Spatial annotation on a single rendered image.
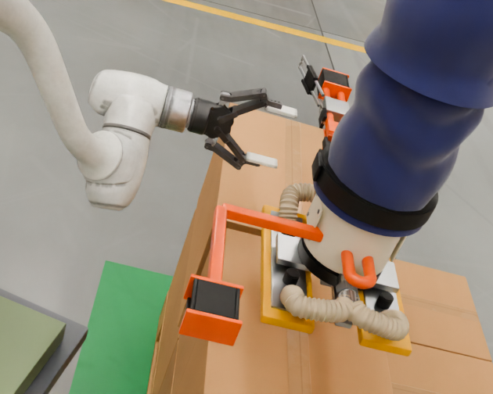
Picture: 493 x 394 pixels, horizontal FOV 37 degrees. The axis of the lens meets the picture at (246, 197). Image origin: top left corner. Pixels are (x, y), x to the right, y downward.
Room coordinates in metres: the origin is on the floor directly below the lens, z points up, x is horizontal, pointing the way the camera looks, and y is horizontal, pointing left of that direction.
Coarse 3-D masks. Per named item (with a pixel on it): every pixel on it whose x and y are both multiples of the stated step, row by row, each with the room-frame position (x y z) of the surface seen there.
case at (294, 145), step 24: (240, 120) 1.98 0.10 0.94; (264, 120) 2.03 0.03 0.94; (288, 120) 2.08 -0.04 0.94; (240, 144) 1.85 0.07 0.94; (264, 144) 1.89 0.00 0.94; (288, 144) 1.94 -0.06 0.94; (312, 144) 1.99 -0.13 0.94; (216, 168) 1.82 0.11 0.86; (264, 168) 1.77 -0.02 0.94; (288, 168) 1.81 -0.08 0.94; (216, 192) 1.62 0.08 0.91; (240, 192) 1.61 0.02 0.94; (264, 192) 1.65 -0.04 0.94; (192, 240) 1.82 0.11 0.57; (192, 264) 1.61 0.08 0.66
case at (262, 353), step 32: (224, 256) 1.34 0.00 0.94; (256, 256) 1.38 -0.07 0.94; (256, 288) 1.28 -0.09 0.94; (320, 288) 1.36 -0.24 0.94; (256, 320) 1.18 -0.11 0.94; (192, 352) 1.19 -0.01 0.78; (224, 352) 1.06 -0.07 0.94; (256, 352) 1.09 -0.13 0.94; (288, 352) 1.12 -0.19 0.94; (320, 352) 1.16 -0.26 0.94; (352, 352) 1.19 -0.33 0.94; (384, 352) 1.23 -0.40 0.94; (192, 384) 1.06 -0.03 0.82; (224, 384) 0.98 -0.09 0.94; (256, 384) 1.01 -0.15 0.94; (288, 384) 1.04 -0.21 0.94; (320, 384) 1.07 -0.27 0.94; (352, 384) 1.10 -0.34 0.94; (384, 384) 1.13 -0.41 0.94
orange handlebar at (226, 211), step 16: (336, 96) 1.72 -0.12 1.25; (224, 208) 1.09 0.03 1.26; (240, 208) 1.10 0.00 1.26; (224, 224) 1.04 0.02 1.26; (256, 224) 1.10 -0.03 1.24; (272, 224) 1.10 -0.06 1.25; (288, 224) 1.11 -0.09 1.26; (304, 224) 1.13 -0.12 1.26; (224, 240) 1.00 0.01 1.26; (320, 240) 1.12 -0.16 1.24; (352, 256) 1.09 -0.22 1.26; (368, 256) 1.10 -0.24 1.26; (208, 272) 0.92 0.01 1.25; (352, 272) 1.04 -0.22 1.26; (368, 272) 1.06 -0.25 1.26
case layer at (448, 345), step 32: (192, 224) 1.97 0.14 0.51; (416, 288) 2.03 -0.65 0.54; (448, 288) 2.09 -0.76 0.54; (416, 320) 1.87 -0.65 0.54; (448, 320) 1.93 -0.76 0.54; (160, 352) 1.68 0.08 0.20; (416, 352) 1.73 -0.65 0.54; (448, 352) 1.78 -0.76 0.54; (480, 352) 1.83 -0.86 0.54; (160, 384) 1.45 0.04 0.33; (416, 384) 1.59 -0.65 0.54; (448, 384) 1.64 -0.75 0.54; (480, 384) 1.69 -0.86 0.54
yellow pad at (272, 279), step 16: (272, 208) 1.32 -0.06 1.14; (272, 240) 1.20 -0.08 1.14; (272, 256) 1.15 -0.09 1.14; (272, 272) 1.11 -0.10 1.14; (288, 272) 1.09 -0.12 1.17; (304, 272) 1.14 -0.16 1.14; (272, 288) 1.06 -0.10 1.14; (304, 288) 1.09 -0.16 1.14; (272, 304) 1.02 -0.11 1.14; (272, 320) 0.99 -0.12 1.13; (288, 320) 1.00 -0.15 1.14; (304, 320) 1.02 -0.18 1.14
